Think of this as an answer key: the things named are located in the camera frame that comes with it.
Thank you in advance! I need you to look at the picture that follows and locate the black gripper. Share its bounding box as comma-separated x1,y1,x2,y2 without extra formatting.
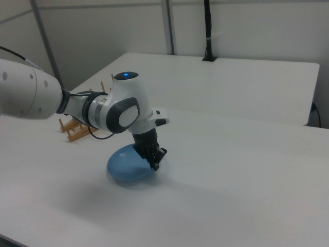
131,128,168,171

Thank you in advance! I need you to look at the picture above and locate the blue round plate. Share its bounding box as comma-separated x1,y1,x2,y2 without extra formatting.
106,143,161,182

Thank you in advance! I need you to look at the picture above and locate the wooden plate rack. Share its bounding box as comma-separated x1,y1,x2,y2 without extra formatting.
58,74,115,143

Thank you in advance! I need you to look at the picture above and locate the smaller white table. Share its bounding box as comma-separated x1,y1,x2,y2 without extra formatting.
69,52,321,127

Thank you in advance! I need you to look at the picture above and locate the black clamped pole stand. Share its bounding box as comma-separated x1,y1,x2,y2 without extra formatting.
202,0,218,62

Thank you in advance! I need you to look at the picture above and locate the grey upright partition post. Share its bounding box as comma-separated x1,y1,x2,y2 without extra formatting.
160,0,178,56

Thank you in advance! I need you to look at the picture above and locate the grey slanted frame post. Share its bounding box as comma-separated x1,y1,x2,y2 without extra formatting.
30,0,65,87

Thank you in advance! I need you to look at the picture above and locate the black wall power cable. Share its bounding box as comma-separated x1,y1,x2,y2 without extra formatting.
311,102,322,128

